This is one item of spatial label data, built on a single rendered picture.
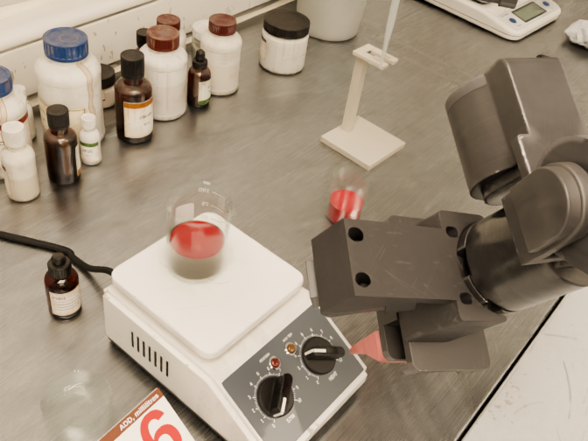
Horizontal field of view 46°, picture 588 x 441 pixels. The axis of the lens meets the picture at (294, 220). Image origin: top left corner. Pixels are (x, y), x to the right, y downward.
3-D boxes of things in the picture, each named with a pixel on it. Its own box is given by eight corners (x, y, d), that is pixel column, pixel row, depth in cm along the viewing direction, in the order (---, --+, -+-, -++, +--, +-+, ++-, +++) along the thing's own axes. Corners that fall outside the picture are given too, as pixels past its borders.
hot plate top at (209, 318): (308, 283, 59) (310, 276, 59) (209, 365, 52) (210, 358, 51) (208, 214, 64) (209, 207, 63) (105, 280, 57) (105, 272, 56)
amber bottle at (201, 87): (183, 105, 91) (185, 52, 86) (191, 94, 93) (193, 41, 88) (205, 110, 91) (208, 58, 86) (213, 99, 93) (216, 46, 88)
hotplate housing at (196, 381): (365, 386, 62) (384, 330, 56) (269, 488, 53) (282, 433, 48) (191, 257, 71) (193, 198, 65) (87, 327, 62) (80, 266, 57)
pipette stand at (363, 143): (404, 147, 91) (430, 60, 82) (367, 171, 86) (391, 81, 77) (357, 120, 94) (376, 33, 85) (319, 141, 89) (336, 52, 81)
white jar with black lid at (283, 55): (310, 60, 104) (317, 17, 100) (294, 80, 100) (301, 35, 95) (269, 48, 106) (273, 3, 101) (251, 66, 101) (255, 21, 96)
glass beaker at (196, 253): (150, 271, 57) (149, 198, 52) (188, 235, 61) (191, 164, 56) (210, 304, 56) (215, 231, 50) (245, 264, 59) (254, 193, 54)
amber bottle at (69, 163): (60, 190, 76) (52, 122, 70) (41, 174, 77) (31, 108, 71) (87, 176, 78) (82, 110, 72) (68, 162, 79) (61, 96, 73)
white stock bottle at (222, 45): (237, 98, 94) (243, 31, 87) (197, 94, 93) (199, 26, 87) (238, 77, 98) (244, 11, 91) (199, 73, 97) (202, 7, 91)
